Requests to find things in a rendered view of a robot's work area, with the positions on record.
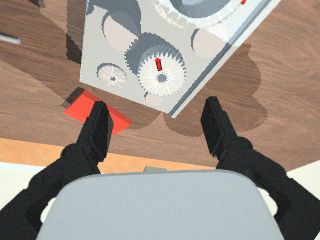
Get white gear with red arrow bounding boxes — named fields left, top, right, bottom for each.
left=137, top=44, right=186, bottom=97

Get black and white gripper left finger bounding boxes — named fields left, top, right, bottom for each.
left=0, top=101, right=114, bottom=240

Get red flat rectangular block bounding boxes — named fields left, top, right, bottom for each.
left=64, top=90, right=132, bottom=136

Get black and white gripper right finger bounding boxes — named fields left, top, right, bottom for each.
left=201, top=96, right=320, bottom=240

